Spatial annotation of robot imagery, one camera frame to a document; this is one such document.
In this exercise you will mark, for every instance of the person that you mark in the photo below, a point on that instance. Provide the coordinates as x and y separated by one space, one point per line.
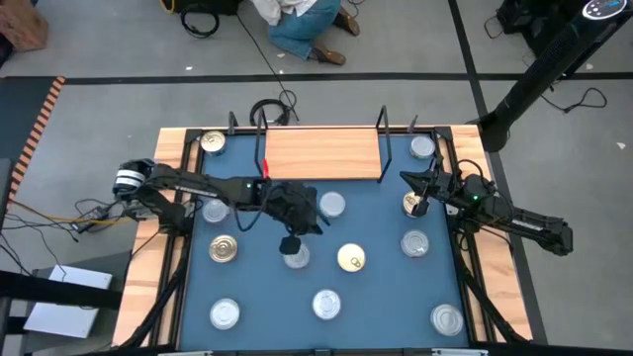
297 29

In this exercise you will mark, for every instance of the silver tin can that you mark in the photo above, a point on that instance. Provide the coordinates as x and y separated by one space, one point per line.
422 147
446 319

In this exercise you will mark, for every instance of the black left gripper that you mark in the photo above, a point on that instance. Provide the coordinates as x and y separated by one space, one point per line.
292 205

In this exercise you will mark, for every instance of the black floor mat striped edge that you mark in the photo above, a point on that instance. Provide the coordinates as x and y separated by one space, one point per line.
20 109

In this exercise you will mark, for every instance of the brown cardboard box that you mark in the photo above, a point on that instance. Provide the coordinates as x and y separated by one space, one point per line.
22 25

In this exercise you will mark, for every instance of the small red tag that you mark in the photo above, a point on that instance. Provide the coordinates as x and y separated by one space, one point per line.
265 168

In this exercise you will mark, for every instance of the blue table mat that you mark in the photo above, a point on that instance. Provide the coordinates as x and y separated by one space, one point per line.
376 296

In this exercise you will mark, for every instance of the wooden shelf with black frame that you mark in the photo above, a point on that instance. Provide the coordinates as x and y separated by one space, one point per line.
321 153

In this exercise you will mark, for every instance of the black metal beam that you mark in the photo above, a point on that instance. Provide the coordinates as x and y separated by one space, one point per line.
49 292

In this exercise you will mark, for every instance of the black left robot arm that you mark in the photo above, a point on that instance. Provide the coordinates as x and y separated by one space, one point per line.
198 185

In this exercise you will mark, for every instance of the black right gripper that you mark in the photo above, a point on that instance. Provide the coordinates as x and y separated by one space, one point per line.
445 185

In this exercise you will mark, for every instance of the red label pull-tab can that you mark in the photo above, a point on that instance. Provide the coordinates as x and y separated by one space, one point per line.
299 261

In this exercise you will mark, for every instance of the black equipment case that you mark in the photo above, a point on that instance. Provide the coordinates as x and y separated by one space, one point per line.
207 5
514 15

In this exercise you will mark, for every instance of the green label silver can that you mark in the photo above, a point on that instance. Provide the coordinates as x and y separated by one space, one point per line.
224 313
332 204

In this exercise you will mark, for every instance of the red label tuna can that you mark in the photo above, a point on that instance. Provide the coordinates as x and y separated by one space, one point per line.
415 243
215 212
326 304

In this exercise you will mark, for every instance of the black aluminium table frame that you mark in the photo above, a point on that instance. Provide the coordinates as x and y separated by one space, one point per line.
194 134

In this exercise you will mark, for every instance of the pale gold pull-tab can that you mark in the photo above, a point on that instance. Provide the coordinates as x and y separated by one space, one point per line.
351 257

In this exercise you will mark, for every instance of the white flat box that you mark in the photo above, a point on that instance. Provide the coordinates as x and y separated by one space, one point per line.
69 306

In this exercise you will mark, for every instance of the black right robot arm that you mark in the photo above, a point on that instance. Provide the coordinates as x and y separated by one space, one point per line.
534 225

